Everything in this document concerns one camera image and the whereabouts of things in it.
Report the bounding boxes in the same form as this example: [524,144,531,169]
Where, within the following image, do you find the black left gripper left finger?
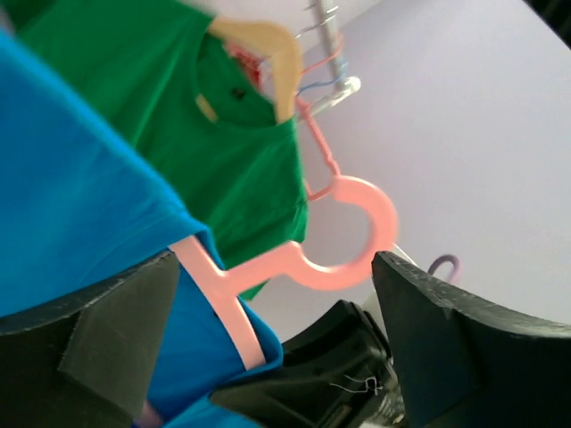
[1,252,179,428]

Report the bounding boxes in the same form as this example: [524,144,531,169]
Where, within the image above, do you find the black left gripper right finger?
[372,251,570,428]

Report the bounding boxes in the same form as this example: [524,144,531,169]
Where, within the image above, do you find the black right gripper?
[211,300,406,428]

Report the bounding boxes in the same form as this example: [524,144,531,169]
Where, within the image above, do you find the pink plastic hanger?
[170,175,398,370]

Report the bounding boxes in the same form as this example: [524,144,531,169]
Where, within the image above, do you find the blue t-shirt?
[0,26,286,428]

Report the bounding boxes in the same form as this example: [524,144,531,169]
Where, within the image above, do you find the pink hanger on rack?
[296,30,347,202]

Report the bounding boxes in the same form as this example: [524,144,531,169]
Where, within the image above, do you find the green t-shirt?
[0,0,310,300]

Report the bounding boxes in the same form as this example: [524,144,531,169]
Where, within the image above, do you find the red t-shirt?
[225,42,270,92]

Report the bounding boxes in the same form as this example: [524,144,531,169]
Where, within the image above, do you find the wooden hanger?
[194,17,304,125]

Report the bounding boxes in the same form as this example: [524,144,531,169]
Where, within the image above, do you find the white clothes rack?
[295,0,361,115]

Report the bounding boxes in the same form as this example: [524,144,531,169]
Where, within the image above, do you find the blue wire hanger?
[296,61,349,96]

